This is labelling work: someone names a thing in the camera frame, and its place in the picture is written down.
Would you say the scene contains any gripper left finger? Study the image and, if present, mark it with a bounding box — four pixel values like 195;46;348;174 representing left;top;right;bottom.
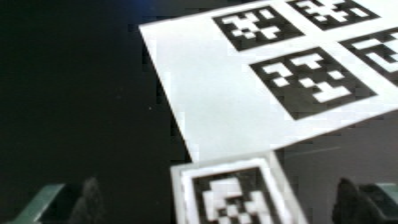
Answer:
11;177;106;224

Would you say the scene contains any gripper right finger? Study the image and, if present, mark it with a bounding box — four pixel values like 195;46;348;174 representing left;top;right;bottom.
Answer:
332;178;398;224

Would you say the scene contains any white chair leg back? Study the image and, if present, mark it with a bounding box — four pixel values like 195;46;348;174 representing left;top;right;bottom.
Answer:
170;152;309;224

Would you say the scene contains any white flat back panel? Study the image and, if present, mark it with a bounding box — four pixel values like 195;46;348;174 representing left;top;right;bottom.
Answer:
138;0;398;161

